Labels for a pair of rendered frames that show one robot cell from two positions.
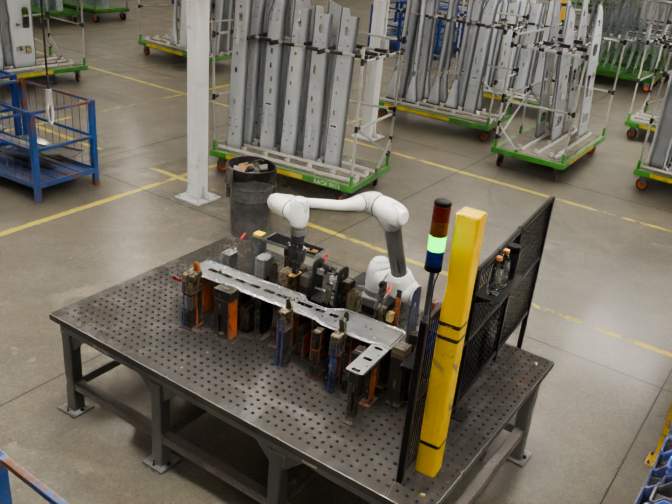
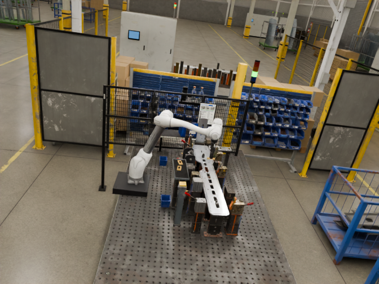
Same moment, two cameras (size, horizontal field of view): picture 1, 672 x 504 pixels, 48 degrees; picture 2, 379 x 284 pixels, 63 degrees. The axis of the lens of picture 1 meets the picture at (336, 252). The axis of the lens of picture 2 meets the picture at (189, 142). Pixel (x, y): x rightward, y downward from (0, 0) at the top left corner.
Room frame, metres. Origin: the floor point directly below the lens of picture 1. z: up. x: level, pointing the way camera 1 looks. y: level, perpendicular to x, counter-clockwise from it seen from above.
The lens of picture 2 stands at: (5.71, 2.35, 2.69)
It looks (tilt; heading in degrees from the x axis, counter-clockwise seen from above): 25 degrees down; 232
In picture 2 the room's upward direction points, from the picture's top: 9 degrees clockwise
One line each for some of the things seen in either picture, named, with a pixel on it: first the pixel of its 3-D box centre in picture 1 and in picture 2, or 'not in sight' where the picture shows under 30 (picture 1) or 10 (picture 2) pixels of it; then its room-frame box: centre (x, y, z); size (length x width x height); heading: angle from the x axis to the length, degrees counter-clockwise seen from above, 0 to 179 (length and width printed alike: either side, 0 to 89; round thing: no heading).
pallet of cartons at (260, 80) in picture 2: not in sight; (280, 114); (0.32, -1.53, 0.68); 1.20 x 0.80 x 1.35; 149
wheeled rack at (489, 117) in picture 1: (449, 67); not in sight; (11.52, -1.45, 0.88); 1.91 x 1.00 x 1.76; 60
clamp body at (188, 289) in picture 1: (192, 299); (234, 217); (3.83, 0.82, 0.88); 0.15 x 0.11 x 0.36; 152
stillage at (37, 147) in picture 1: (29, 137); not in sight; (7.67, 3.39, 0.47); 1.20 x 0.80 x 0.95; 59
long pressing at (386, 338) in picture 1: (290, 300); (208, 173); (3.72, 0.23, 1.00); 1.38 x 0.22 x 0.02; 62
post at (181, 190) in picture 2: (258, 267); (179, 204); (4.24, 0.48, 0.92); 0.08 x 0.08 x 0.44; 62
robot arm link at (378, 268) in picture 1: (379, 273); (137, 165); (4.30, -0.29, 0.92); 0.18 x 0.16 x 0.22; 46
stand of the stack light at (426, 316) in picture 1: (433, 267); (252, 81); (2.67, -0.39, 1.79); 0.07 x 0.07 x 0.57
